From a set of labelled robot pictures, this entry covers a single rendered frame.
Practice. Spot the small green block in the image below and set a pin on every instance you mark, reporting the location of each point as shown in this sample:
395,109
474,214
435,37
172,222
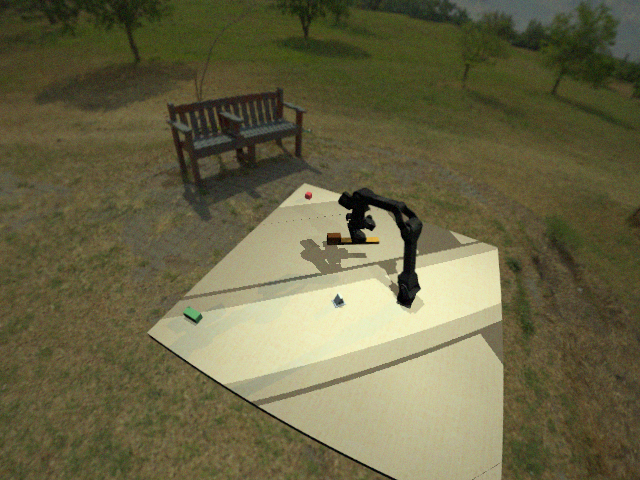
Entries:
192,314

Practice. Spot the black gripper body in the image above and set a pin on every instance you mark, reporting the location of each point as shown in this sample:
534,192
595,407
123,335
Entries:
356,224

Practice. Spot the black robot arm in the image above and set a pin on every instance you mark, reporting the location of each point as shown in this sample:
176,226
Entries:
410,231

